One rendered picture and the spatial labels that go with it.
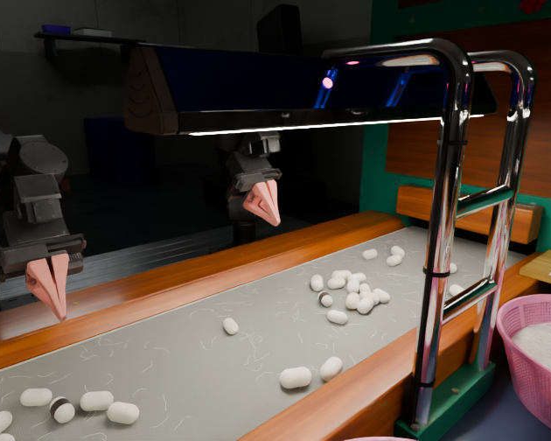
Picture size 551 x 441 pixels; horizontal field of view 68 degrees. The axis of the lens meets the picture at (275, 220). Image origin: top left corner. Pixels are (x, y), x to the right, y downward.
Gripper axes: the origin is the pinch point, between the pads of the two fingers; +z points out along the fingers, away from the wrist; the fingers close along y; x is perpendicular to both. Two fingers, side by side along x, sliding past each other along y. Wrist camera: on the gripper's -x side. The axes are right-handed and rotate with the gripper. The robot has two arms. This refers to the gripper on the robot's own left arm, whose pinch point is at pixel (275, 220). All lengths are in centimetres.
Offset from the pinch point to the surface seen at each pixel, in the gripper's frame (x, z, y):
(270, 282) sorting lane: 8.2, 8.0, -1.8
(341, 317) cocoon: -4.8, 21.1, -3.2
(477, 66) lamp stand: -38.6, 6.9, 5.8
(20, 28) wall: 295, -501, 67
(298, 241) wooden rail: 11.6, 0.2, 12.8
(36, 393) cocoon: 1.6, 12.9, -41.7
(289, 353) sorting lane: -3.9, 22.1, -13.6
